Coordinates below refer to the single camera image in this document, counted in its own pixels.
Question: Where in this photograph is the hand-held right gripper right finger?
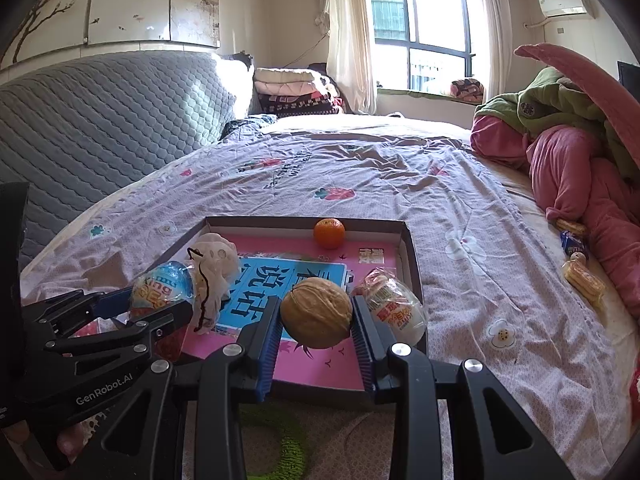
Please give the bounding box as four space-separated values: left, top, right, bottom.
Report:
351 295 573 480

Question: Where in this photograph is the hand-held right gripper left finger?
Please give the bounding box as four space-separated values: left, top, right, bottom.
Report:
100 296 283 480

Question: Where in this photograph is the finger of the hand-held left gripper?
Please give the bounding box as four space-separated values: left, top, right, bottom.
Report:
22 287 133 333
45 305 193 361

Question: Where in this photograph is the blue egg toy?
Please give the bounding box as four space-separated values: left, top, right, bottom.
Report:
129 260 195 318

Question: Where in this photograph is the walnut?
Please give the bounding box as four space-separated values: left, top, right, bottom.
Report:
280 279 353 350

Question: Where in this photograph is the shallow cardboard box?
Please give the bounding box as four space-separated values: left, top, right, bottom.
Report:
177 216 431 406

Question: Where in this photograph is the beige mesh scrunchie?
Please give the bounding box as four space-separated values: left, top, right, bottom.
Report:
186 232 241 336

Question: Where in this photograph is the small orange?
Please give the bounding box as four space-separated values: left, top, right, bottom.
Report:
313 217 346 250

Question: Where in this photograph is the person's left hand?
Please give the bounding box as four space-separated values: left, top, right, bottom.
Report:
56 432 81 458

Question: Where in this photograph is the pink and blue book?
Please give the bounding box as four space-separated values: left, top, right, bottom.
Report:
180 230 403 391

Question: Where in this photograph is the red and white egg toy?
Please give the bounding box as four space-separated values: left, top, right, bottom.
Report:
352 267 428 346

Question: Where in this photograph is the strawberry printed bed sheet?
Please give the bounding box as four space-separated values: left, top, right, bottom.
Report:
20 127 640 480

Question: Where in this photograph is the grey quilted headboard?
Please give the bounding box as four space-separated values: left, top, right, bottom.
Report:
0 50 238 271

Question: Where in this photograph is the dark patterned cloth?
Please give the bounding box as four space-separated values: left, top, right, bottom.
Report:
222 114 278 138

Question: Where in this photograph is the long biscuit packet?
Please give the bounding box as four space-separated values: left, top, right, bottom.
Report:
562 252 606 306

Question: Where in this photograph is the blue candy wrapper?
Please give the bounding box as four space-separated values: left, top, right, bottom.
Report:
560 230 588 261

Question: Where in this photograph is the small biscuit packet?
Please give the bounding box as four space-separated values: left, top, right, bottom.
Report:
556 217 588 237

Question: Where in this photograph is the white pillow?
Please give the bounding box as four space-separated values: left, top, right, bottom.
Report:
215 52 256 121

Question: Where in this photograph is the dark patterned folded blanket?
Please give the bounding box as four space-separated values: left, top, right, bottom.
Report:
255 92 346 116

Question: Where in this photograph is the pink folded blanket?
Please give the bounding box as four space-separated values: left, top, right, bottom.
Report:
255 82 336 100

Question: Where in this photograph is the pink quilt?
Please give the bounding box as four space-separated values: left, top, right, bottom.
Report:
470 115 640 311

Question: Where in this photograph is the cream folded quilt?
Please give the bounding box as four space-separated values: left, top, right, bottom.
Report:
254 67 321 86

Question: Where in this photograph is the patterned blanket on sill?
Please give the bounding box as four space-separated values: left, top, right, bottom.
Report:
450 77 486 101

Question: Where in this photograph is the floral painted wardrobe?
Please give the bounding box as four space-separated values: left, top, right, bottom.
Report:
0 0 221 68

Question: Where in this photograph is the green blanket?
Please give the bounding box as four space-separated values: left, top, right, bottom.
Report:
475 67 640 181

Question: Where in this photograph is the cream curtain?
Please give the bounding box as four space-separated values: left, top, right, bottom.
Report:
472 0 521 106
325 0 378 116

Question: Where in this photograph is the black framed window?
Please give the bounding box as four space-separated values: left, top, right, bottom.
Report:
367 0 481 91

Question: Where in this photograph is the black television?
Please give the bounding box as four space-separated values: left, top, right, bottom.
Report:
616 60 640 88

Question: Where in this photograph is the white air conditioner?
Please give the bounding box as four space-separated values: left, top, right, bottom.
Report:
537 0 593 20

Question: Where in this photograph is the green fuzzy ring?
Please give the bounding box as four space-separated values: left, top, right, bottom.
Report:
240 405 311 480

